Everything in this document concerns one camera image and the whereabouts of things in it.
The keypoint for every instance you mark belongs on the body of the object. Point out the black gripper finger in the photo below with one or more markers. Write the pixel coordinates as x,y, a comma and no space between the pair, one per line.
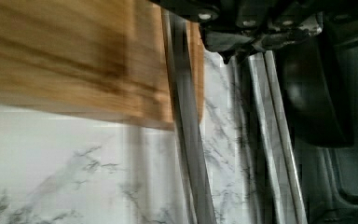
245,27

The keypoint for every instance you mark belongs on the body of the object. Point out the stainless steel toaster oven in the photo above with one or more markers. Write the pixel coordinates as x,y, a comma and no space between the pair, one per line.
329,175

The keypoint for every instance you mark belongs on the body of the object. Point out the black pan inside oven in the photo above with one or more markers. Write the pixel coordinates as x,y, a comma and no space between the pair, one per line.
314,94

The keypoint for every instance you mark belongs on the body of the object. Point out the bamboo cutting board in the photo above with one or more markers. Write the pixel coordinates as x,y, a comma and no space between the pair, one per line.
94,59

